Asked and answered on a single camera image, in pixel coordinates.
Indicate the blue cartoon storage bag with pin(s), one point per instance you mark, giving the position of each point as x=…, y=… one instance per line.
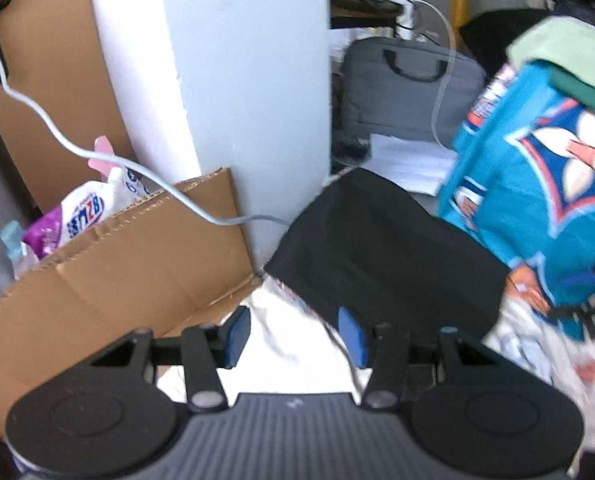
x=524, y=187

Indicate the grey laptop bag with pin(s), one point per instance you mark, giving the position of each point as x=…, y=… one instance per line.
x=406, y=89

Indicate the purple white plastic package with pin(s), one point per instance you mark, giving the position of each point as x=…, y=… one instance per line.
x=89, y=204

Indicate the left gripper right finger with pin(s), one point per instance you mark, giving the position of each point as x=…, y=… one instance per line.
x=354, y=337

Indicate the folded black garment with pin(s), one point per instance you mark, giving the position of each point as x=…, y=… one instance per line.
x=365, y=246

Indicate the light green folded cloth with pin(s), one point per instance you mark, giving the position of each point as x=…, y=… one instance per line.
x=562, y=41

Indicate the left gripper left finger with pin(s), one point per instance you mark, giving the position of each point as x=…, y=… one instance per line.
x=232, y=337

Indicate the brown cardboard sheet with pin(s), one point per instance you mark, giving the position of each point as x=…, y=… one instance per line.
x=154, y=265

